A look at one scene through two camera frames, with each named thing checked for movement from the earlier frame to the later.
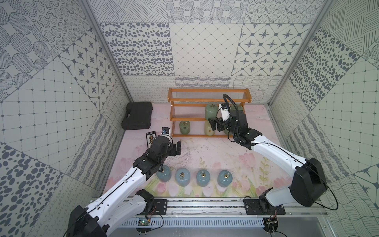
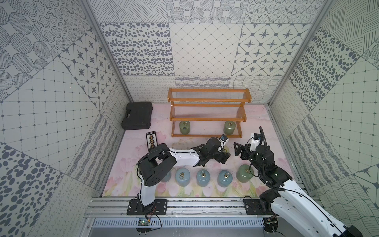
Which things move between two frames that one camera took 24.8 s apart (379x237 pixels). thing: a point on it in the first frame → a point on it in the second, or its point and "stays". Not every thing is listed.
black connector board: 150,137 stays
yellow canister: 208,129 → 226,149
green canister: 210,111 → 245,173
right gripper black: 219,121 → 246,150
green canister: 184,127 stays
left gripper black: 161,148 → 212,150
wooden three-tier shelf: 191,108 stays
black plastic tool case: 138,116 stays
